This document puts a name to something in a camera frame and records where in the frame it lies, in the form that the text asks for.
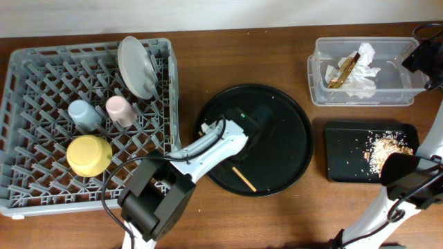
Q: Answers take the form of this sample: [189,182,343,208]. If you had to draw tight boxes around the black rectangular tray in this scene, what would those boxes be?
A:
[325,121,419,183]

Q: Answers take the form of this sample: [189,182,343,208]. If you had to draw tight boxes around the wooden chopstick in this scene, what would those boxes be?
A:
[232,167,257,192]

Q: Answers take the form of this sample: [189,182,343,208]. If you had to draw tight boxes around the food scraps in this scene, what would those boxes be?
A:
[363,131,414,176]

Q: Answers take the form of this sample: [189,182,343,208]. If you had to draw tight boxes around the pink plastic cup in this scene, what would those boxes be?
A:
[105,95,138,128]

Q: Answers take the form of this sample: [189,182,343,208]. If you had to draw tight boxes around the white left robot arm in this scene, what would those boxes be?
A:
[118,104,273,248]

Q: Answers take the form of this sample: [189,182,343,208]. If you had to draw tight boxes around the clear plastic bin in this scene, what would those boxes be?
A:
[307,37,429,107]

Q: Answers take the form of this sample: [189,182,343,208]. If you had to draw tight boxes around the round black tray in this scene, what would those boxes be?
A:
[192,84,314,197]

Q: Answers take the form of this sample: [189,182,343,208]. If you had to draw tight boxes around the grey dishwasher rack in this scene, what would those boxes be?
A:
[1,38,181,219]

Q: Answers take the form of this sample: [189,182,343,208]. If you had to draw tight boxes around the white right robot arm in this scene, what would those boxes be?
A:
[327,108,442,248]

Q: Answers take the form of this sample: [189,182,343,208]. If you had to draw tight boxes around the white paper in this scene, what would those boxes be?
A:
[338,43,381,99]

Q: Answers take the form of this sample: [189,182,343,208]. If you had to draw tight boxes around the grey round plate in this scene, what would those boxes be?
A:
[118,36,157,100]

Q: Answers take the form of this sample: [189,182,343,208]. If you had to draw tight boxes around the yellow bowl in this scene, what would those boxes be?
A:
[66,135,113,177]

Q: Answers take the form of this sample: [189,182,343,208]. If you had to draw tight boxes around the gold snack wrapper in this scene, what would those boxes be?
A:
[327,51,360,89]

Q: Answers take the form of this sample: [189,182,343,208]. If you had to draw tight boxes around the light blue plastic cup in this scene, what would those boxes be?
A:
[68,100,102,131]

